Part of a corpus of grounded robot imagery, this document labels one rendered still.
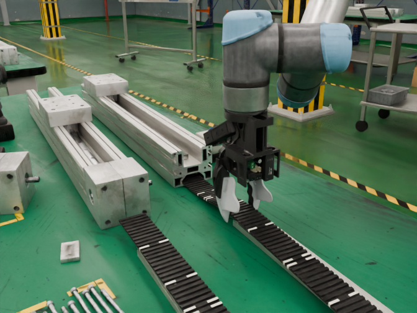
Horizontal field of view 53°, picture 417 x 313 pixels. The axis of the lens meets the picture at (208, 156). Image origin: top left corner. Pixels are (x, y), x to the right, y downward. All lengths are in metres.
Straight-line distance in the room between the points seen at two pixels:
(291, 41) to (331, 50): 0.06
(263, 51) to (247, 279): 0.35
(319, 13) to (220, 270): 0.49
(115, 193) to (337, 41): 0.46
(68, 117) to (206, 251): 0.58
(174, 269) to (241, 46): 0.34
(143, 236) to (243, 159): 0.21
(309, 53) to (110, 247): 0.46
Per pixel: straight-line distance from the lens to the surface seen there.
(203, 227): 0.80
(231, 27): 0.65
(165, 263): 0.66
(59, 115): 1.15
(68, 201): 0.94
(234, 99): 0.67
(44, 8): 11.05
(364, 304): 0.62
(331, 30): 0.67
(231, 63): 0.66
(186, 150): 1.02
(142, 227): 0.75
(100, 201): 0.79
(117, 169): 0.83
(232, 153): 0.70
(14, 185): 0.91
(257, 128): 0.68
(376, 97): 3.79
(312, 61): 0.66
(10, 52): 2.74
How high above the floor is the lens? 1.20
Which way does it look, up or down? 22 degrees down
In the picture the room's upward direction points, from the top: 1 degrees counter-clockwise
